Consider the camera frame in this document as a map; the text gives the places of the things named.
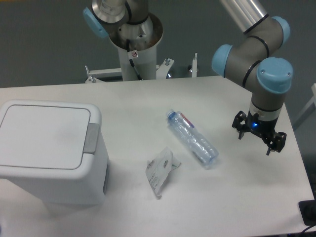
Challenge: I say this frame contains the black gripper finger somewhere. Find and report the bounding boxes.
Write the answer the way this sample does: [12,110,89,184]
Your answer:
[232,111,249,140]
[262,131,287,156]

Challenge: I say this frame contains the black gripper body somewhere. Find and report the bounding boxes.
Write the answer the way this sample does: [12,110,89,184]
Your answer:
[245,109,280,141]

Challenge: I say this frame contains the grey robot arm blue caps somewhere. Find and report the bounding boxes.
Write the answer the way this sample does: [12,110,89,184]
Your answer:
[82,0,293,152]

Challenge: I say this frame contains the white plastic trash can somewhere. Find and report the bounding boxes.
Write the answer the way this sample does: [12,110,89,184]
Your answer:
[0,100,109,205]

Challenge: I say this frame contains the white trash can lid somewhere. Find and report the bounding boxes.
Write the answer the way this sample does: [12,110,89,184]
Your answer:
[0,105,90,170]

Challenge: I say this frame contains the clear plastic water bottle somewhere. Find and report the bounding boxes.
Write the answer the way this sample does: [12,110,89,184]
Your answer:
[166,109,219,169]

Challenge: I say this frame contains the black device at table edge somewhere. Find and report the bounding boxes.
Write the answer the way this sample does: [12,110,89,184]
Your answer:
[298,200,316,226]

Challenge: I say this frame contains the crumpled clear plastic wrapper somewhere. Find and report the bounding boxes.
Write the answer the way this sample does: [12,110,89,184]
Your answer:
[145,147,181,199]

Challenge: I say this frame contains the grey lid push button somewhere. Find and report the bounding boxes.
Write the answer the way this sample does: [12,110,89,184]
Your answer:
[83,123,100,154]

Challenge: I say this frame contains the white frame at right edge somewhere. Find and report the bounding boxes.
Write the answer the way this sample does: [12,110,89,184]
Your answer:
[292,83,316,130]

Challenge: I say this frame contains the white metal base frame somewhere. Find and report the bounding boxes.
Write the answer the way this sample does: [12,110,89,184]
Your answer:
[84,52,199,83]

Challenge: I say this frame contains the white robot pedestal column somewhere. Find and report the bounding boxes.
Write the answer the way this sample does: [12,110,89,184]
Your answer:
[110,13,163,67]

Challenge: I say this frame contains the black cable on pedestal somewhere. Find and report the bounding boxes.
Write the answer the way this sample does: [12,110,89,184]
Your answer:
[126,39,144,81]

